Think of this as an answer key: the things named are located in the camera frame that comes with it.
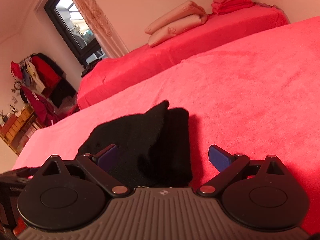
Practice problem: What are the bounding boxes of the black pants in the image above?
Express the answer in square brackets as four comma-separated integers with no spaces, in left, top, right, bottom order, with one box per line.
[78,100,193,187]

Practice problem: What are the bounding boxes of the pink near bed cover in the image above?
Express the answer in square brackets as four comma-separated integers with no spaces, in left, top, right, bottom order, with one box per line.
[14,17,319,233]

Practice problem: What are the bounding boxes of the wooden shelf with boxes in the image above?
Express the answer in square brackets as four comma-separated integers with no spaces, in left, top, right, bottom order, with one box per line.
[1,105,42,156]

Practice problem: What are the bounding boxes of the red far bed cover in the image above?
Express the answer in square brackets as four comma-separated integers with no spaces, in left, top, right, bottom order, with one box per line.
[77,5,289,109]

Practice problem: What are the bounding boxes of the clothes rack with garments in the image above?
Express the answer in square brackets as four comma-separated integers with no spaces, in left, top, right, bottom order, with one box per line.
[10,53,76,127]

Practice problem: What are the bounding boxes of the lower pink pillow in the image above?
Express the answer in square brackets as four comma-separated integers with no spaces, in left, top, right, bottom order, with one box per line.
[148,14,207,47]

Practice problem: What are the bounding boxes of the pink pillow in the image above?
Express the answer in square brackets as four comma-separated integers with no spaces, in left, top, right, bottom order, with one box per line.
[144,0,206,35]
[148,14,207,47]

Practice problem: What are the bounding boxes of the upper pink pillow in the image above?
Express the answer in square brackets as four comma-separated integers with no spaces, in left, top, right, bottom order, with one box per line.
[144,0,206,35]

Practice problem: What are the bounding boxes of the folded red blanket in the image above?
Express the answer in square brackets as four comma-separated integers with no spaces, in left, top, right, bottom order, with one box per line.
[212,0,254,15]

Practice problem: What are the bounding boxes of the dark framed window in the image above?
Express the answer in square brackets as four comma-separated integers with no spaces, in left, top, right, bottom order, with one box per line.
[44,0,107,68]

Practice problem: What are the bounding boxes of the patterned pink curtain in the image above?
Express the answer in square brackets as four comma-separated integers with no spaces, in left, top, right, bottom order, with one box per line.
[73,0,129,58]

